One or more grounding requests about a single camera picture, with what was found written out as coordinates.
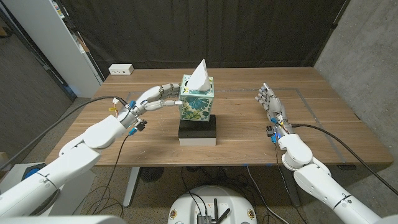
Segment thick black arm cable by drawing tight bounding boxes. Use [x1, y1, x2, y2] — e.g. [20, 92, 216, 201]
[291, 123, 398, 196]
[0, 95, 129, 171]

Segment black radio module with antennas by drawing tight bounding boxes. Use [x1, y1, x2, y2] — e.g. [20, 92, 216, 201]
[196, 197, 231, 224]

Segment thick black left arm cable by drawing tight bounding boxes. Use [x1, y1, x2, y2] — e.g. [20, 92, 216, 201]
[0, 95, 129, 171]

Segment white robot chest edge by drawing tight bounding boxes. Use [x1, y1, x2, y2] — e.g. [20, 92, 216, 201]
[0, 215, 127, 224]

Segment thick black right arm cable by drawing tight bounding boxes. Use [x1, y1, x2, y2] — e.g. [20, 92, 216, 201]
[291, 123, 398, 196]

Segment white power strip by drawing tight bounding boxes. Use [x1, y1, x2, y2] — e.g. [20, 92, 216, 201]
[108, 63, 135, 76]

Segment black box with white base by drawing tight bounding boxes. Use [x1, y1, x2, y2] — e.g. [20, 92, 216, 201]
[178, 114, 217, 147]

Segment white cabinet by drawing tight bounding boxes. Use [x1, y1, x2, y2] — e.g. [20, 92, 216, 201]
[1, 0, 103, 98]

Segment blue foot pedal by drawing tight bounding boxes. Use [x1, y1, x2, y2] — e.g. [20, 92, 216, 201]
[23, 167, 40, 180]

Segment white robot torso base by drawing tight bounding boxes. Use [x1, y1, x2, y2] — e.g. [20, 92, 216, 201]
[167, 185, 258, 224]

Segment white floor cable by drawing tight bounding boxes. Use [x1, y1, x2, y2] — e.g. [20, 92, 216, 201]
[246, 166, 290, 224]

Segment black fabric curtain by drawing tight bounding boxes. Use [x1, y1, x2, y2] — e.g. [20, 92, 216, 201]
[58, 0, 351, 78]

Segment coloured wrist wires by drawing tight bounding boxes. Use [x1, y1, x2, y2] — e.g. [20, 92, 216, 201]
[108, 97, 123, 118]
[278, 119, 292, 134]

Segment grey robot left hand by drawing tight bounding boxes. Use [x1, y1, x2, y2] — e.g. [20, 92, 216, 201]
[119, 82, 183, 129]

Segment teal floral tissue box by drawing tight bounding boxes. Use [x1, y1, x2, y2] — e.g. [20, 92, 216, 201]
[178, 74, 215, 123]

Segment white table leg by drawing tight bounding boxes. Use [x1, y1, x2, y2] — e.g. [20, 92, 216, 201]
[123, 166, 141, 208]

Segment white tissue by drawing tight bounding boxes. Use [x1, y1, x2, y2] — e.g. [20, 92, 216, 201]
[186, 58, 211, 92]

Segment grey table leg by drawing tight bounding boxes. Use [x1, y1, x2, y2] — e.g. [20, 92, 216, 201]
[279, 164, 302, 208]

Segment coloured right wrist wires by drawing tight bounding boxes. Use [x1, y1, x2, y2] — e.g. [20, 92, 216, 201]
[278, 119, 292, 134]

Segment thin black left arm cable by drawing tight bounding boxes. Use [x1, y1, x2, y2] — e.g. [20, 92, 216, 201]
[90, 133, 131, 216]

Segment black round fan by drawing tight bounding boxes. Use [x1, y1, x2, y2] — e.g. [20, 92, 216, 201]
[139, 167, 165, 183]

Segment coloured left wrist wires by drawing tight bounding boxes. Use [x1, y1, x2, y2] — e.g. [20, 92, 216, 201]
[108, 97, 123, 118]

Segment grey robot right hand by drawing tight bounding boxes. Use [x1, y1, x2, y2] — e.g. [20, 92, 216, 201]
[254, 82, 294, 138]

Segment cardboard box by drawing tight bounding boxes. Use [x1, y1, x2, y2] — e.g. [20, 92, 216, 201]
[0, 151, 12, 177]

